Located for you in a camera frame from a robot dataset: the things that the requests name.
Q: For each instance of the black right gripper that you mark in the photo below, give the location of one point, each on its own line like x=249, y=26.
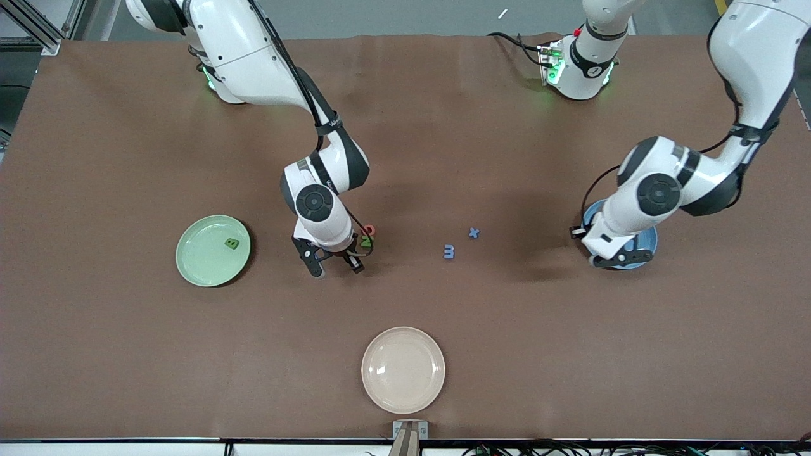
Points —
x=350, y=256

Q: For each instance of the blue foam letter m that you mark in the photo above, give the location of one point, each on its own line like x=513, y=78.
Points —
x=450, y=252

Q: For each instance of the green foam letter B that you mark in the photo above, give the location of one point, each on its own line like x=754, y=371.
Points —
x=232, y=243

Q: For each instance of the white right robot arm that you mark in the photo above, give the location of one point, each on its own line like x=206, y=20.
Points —
x=241, y=57

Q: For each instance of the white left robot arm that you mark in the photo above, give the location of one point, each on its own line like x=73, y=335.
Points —
x=754, y=57

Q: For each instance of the blue plate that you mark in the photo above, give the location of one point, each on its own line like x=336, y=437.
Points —
x=647, y=240

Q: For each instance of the cream plate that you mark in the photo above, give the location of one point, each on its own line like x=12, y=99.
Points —
x=402, y=370

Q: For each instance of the brown table cover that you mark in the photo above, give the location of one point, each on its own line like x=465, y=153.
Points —
x=443, y=158

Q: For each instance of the light green plate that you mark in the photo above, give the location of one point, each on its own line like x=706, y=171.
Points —
x=203, y=253

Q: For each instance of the metal base connector panel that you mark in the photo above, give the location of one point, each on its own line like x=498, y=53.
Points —
x=550, y=63

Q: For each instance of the white table edge strip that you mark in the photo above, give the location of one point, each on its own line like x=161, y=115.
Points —
x=127, y=448

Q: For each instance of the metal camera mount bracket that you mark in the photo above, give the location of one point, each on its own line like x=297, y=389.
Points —
x=410, y=437

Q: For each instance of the aluminium frame profile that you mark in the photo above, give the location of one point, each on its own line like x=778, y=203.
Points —
x=51, y=45

